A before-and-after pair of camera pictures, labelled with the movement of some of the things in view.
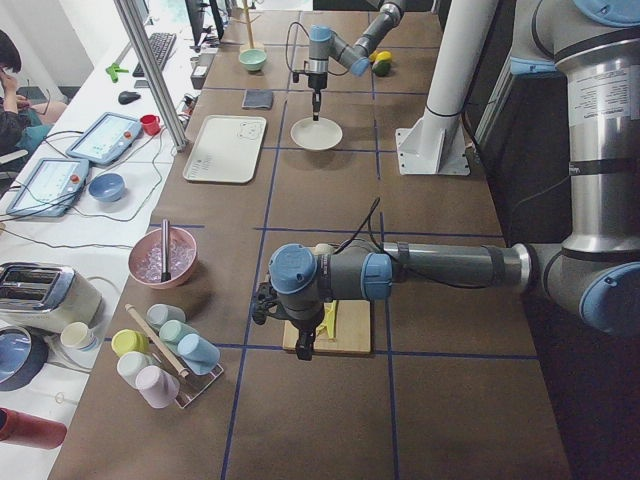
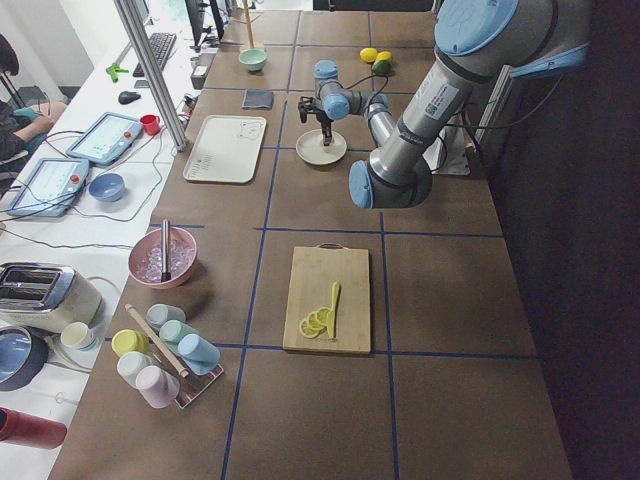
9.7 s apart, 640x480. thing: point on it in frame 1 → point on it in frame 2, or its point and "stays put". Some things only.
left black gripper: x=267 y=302 → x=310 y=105
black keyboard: x=162 y=45 stays put
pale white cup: x=130 y=363 stays put
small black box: x=199 y=72 stays put
